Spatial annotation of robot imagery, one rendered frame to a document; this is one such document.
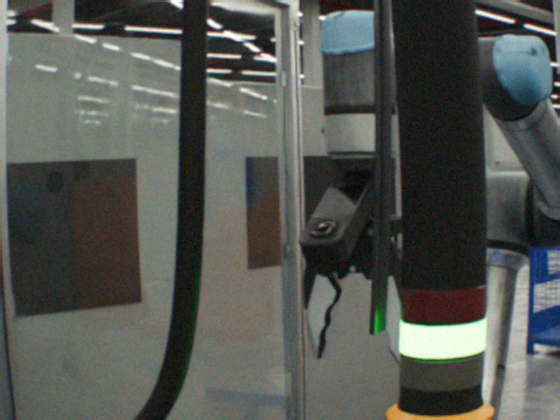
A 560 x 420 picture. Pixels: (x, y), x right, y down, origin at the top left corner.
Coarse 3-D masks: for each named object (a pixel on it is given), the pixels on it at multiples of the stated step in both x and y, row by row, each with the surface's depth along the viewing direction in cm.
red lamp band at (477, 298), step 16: (480, 288) 30; (416, 304) 30; (432, 304) 30; (448, 304) 30; (464, 304) 30; (480, 304) 30; (416, 320) 30; (432, 320) 30; (448, 320) 30; (464, 320) 30
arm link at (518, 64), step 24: (480, 48) 88; (504, 48) 86; (528, 48) 85; (504, 72) 86; (528, 72) 85; (504, 96) 88; (528, 96) 87; (504, 120) 93; (528, 120) 93; (552, 120) 96; (528, 144) 97; (552, 144) 98; (528, 168) 103; (552, 168) 102; (552, 192) 108; (552, 216) 113; (552, 240) 119
